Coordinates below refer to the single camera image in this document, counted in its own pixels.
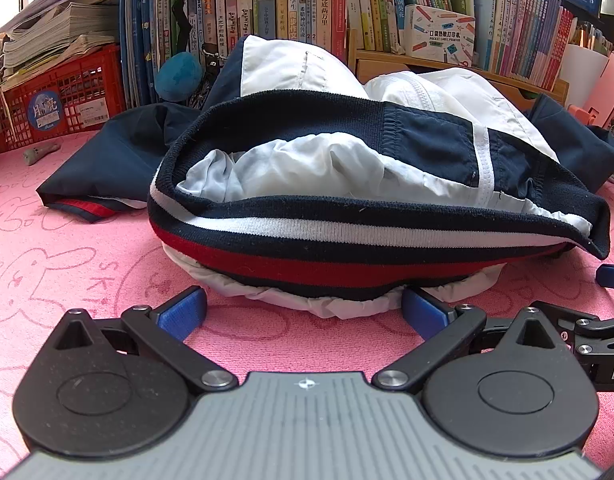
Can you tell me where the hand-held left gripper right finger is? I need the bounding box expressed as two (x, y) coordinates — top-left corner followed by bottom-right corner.
(373, 286), (570, 392)

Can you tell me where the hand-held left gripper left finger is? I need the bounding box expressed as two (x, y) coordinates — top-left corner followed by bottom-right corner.
(54, 285), (239, 394)

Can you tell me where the navy and white jacket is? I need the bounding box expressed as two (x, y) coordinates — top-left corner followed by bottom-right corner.
(37, 35), (614, 322)

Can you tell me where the pink bunny print blanket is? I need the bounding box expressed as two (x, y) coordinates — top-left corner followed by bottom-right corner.
(0, 130), (614, 480)

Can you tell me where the small grey toy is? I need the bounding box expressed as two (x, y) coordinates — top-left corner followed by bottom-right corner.
(23, 142), (60, 166)

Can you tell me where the blue plush ball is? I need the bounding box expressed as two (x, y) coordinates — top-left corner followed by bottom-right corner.
(156, 52), (204, 101)

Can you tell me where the red plastic crate with sticker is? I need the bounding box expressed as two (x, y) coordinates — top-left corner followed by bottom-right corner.
(0, 44), (128, 154)

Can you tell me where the wooden drawer organizer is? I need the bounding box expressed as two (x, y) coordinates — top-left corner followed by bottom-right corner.
(348, 29), (571, 109)

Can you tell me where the row of slim schoolbooks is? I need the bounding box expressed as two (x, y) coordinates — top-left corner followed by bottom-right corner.
(347, 0), (579, 92)

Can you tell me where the white printed cardboard box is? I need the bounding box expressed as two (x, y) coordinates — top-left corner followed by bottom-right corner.
(403, 4), (476, 67)

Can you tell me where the stack of paper booklets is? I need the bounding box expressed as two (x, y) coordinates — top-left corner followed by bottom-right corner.
(0, 0), (122, 82)

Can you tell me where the row of tall children's books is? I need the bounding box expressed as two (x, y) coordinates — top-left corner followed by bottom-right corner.
(118, 0), (351, 107)

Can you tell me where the black hanging strap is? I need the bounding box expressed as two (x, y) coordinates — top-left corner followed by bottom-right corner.
(171, 0), (209, 57)

